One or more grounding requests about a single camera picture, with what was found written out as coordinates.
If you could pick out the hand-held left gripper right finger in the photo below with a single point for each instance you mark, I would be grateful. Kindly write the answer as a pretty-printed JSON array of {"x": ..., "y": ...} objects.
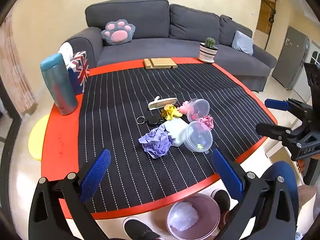
[{"x": 227, "y": 172}]

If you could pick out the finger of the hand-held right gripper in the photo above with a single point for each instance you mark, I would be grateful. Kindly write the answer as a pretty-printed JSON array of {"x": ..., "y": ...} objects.
[
  {"x": 276, "y": 104},
  {"x": 270, "y": 130}
]

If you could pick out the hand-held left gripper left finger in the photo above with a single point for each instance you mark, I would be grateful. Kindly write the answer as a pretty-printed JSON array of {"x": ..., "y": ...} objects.
[{"x": 96, "y": 172}]

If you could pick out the pink bin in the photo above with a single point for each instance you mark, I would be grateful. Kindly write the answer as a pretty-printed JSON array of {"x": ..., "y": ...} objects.
[{"x": 205, "y": 205}]

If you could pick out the clear plastic container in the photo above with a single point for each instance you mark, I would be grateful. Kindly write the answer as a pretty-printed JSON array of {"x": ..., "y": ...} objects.
[
  {"x": 197, "y": 137},
  {"x": 200, "y": 107}
]

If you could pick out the pink scrunchie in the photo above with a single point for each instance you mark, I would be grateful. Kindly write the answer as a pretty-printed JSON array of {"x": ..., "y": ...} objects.
[{"x": 207, "y": 122}]

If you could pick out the pale mint plastic box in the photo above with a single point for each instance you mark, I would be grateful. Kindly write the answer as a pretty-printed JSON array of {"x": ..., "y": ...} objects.
[{"x": 177, "y": 130}]

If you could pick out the purple paper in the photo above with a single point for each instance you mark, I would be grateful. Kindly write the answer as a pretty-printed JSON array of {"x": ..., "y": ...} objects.
[{"x": 156, "y": 142}]

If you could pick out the black retractable key reel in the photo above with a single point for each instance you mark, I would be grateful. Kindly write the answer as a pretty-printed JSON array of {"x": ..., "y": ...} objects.
[{"x": 152, "y": 120}]

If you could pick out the yellow rubber toy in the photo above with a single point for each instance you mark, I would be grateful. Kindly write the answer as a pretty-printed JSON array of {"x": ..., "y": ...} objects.
[{"x": 172, "y": 112}]

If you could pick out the white shoehorn-like tool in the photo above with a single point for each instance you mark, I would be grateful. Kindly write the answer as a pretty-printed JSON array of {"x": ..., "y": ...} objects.
[{"x": 160, "y": 103}]

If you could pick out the person's black shoe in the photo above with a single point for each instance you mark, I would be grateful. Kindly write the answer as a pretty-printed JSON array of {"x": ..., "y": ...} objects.
[
  {"x": 222, "y": 201},
  {"x": 140, "y": 228}
]

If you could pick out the person's leg in jeans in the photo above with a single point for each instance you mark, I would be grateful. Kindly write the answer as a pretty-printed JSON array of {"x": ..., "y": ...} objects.
[{"x": 282, "y": 170}]

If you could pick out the grey refrigerator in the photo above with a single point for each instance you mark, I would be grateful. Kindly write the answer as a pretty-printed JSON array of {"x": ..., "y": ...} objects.
[{"x": 290, "y": 57}]

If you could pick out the clear plastic bag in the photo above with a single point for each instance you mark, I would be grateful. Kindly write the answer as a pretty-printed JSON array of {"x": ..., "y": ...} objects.
[{"x": 183, "y": 217}]

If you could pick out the white door with window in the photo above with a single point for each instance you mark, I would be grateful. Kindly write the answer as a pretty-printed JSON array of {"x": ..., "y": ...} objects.
[{"x": 315, "y": 55}]

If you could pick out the yellow round stool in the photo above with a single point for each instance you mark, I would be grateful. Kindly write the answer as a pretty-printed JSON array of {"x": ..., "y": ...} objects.
[{"x": 37, "y": 137}]

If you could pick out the light blue cushion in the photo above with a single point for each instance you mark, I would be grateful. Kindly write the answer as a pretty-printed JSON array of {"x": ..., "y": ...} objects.
[{"x": 242, "y": 42}]

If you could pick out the cactus in striped pot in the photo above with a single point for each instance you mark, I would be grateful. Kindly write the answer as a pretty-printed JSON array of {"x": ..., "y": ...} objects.
[{"x": 207, "y": 52}]

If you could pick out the wooden doorway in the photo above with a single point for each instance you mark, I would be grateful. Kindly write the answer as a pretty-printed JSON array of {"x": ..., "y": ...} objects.
[{"x": 263, "y": 17}]

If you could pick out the teal thermos bottle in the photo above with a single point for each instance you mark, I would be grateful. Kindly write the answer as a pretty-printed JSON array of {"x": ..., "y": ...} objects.
[{"x": 58, "y": 85}]

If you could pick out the flag print tissue box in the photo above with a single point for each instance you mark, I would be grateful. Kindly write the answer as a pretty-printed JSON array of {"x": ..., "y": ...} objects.
[{"x": 80, "y": 72}]

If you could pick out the wooden phone stand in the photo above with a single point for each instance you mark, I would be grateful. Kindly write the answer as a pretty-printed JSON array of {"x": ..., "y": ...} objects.
[{"x": 162, "y": 62}]

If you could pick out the white tissue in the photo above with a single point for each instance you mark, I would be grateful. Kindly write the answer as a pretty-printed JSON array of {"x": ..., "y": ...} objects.
[{"x": 65, "y": 51}]

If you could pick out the dark grey sofa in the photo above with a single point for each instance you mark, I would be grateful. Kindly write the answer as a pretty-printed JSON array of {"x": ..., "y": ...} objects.
[{"x": 155, "y": 52}]

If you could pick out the pink patterned curtain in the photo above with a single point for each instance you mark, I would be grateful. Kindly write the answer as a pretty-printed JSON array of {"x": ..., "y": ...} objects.
[{"x": 15, "y": 67}]

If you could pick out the grey pink paw cushion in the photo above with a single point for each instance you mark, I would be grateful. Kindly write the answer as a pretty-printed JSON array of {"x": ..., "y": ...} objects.
[{"x": 117, "y": 33}]

